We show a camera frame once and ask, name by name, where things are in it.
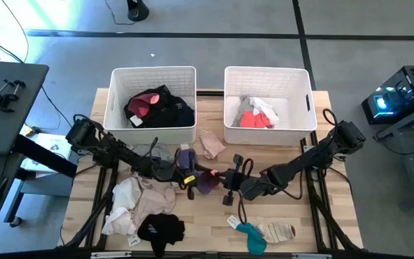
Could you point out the black clamp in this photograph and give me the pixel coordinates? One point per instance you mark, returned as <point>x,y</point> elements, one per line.
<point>2,100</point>

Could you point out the beige sock with maroon toe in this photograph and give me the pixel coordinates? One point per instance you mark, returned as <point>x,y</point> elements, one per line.
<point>275,233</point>

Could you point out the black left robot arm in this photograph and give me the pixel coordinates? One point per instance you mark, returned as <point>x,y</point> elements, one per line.
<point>120,154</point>

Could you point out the white paper tag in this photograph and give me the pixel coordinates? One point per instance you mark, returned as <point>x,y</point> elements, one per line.
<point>184,146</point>

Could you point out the pale pink sock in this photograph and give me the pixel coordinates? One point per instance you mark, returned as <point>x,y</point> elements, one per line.
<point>210,144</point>

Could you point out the pale pink garment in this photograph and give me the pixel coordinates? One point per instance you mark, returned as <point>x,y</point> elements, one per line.
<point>155,203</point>

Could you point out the black garment with white logo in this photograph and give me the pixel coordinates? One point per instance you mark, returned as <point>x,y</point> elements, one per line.
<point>164,230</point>

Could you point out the white garment with paper tag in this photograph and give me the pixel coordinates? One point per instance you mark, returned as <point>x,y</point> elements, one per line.
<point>115,223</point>

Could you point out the white plastic laundry basket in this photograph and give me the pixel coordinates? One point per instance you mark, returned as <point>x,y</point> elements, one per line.
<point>149,77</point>
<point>293,111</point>

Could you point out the navy blue garment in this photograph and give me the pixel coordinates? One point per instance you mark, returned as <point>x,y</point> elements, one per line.
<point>187,118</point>

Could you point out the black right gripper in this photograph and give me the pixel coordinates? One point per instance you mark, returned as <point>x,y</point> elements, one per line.
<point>234,180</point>

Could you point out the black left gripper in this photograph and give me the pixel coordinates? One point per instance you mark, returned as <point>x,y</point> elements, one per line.
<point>165,171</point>

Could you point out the large black garment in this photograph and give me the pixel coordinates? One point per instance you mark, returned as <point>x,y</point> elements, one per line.
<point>164,115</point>

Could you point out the small yellow black plug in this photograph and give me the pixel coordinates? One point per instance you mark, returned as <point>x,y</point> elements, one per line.
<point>31,131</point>

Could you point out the black desk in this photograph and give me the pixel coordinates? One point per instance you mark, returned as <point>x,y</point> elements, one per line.
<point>5,122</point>

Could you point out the red garment with pink trim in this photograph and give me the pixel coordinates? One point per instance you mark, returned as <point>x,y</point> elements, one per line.
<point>140,107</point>

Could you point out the silver metal bracket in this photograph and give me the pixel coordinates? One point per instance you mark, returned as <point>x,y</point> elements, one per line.
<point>110,255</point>
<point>311,256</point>

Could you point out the black stand base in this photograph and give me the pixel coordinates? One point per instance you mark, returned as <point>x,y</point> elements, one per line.
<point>138,12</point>

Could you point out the purple sock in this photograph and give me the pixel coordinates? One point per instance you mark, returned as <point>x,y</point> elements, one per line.
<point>189,158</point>
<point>207,185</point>

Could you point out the teal sock with tag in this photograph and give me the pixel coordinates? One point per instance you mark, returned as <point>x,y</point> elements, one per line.
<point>255,241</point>

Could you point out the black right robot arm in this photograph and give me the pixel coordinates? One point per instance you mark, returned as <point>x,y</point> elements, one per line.
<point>300,162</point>

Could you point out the white cardboard box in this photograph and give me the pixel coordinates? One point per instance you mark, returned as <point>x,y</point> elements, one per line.
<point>49,144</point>

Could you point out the black desk leg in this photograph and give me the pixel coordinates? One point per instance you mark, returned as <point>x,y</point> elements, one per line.
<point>45,154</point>

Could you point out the white cloth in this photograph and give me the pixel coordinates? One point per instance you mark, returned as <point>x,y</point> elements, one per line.
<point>264,108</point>

